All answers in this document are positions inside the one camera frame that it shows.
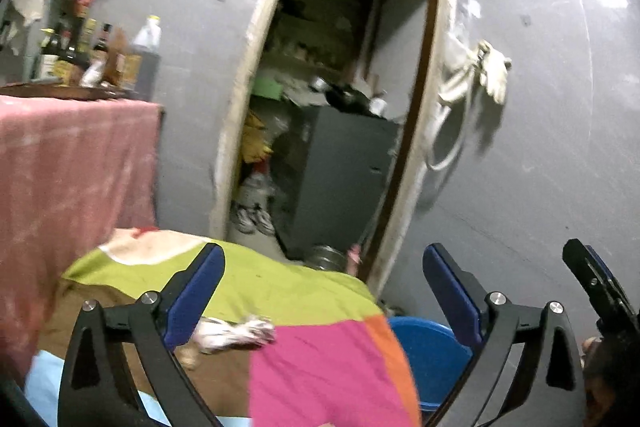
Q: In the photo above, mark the person's right hand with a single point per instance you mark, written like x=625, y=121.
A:
x=611, y=376

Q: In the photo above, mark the multicolour patchwork cloth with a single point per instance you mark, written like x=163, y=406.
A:
x=333, y=361

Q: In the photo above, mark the black wok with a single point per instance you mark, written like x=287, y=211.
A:
x=347, y=100

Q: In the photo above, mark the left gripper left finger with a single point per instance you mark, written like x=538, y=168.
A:
x=97, y=386

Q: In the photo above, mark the steel bowl on floor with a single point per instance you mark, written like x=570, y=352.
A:
x=325, y=258

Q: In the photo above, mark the white rubber gloves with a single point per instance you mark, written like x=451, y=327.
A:
x=484, y=65

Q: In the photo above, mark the blue plastic bucket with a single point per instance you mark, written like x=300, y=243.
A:
x=436, y=358

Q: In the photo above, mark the dark sauce bottle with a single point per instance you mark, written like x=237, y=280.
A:
x=66, y=67

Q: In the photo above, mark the pink checked cloth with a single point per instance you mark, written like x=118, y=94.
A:
x=71, y=173

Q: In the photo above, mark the yellow bag in closet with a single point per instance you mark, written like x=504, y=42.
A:
x=254, y=146

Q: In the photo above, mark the pink bottle on floor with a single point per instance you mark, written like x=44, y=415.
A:
x=353, y=260

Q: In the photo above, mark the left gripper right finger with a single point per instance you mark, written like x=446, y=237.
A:
x=547, y=388

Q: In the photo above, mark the dark grey cabinet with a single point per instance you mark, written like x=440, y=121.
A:
x=330, y=170

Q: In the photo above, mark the white green wrapper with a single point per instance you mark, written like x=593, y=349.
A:
x=212, y=335

